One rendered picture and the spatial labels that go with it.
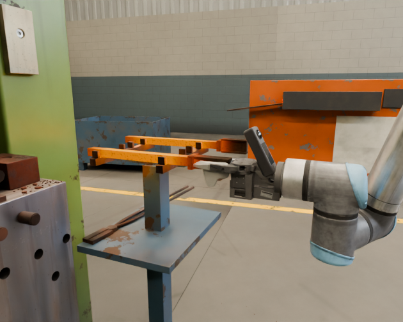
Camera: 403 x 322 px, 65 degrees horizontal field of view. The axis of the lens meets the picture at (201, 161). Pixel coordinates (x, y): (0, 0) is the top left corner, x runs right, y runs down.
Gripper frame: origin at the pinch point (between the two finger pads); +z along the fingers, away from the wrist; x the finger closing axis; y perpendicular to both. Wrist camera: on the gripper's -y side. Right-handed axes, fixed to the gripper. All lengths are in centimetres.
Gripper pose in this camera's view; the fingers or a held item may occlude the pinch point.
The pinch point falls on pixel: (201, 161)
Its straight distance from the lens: 78.1
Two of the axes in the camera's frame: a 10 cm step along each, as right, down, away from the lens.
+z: -9.2, -0.9, 3.9
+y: 0.0, 9.8, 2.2
